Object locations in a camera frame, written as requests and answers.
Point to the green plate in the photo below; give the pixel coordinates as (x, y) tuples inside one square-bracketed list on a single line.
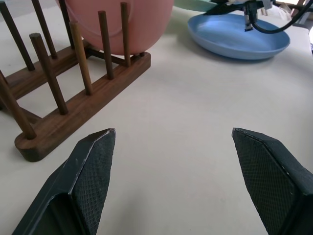
[(188, 4)]

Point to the brown wooden dish rack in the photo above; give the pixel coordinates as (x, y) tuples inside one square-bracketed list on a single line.
[(97, 90)]

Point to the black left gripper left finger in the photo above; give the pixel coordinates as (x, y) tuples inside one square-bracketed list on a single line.
[(85, 176)]

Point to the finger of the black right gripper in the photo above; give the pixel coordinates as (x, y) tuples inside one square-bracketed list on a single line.
[(221, 9)]

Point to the blue plate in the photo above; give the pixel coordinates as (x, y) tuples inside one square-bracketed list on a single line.
[(220, 36)]

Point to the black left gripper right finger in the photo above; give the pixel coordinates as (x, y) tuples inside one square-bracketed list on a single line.
[(271, 176)]

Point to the pink plate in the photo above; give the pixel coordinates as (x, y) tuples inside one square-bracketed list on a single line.
[(115, 22)]

